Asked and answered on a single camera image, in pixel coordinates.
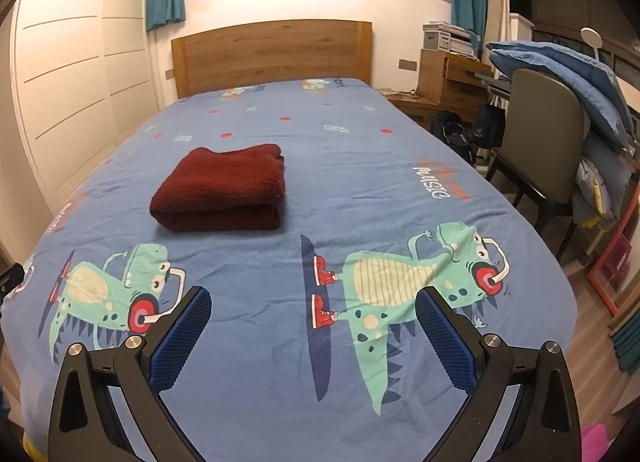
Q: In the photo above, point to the dark red knit sweater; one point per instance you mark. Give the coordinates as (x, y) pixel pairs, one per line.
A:
(220, 187)

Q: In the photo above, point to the white printer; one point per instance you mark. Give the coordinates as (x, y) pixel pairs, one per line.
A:
(447, 39)

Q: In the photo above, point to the blue printed bed sheet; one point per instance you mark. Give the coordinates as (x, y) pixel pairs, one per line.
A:
(300, 167)

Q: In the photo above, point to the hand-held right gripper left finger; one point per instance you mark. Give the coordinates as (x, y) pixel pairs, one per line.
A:
(180, 342)

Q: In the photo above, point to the stack of blue quilts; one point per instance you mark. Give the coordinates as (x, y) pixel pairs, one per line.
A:
(570, 77)

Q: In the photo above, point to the pink object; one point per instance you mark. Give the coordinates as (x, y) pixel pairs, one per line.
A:
(597, 444)

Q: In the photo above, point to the white wardrobe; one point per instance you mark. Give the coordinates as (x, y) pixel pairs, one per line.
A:
(75, 67)

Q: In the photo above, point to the wall switch plate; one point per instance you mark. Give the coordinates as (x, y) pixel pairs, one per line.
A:
(407, 64)

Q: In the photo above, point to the dark blue bag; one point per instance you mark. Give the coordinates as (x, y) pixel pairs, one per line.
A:
(489, 124)

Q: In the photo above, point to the black bag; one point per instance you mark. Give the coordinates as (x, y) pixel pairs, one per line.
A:
(450, 134)

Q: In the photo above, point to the pink framed mirror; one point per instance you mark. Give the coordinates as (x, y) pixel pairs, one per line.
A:
(607, 272)

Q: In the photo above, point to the teal cloth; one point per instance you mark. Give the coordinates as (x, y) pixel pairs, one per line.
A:
(627, 342)

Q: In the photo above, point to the grey chair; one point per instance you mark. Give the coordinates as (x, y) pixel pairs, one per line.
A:
(542, 127)

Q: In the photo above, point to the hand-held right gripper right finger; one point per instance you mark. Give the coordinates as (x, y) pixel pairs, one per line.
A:
(445, 342)

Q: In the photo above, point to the white round lamp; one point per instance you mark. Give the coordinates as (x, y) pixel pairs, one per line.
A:
(591, 37)

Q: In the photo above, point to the wooden headboard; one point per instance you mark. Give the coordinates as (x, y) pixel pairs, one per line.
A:
(272, 54)

